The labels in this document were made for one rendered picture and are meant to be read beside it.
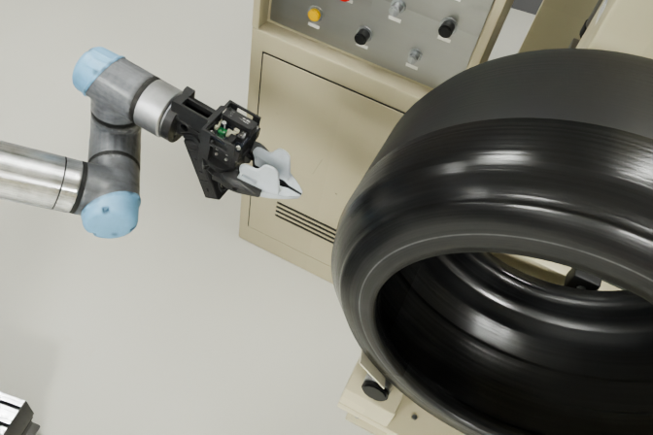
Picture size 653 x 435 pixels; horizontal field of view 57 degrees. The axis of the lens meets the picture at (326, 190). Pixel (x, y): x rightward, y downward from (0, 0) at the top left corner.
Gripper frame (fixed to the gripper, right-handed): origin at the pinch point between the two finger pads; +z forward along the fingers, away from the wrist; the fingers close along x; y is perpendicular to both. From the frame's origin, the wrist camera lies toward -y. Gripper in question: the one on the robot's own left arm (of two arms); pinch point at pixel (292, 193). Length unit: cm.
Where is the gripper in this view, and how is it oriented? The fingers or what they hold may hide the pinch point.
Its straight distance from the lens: 85.6
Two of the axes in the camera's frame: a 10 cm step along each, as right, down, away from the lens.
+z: 8.7, 4.9, -0.8
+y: 2.6, -5.8, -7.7
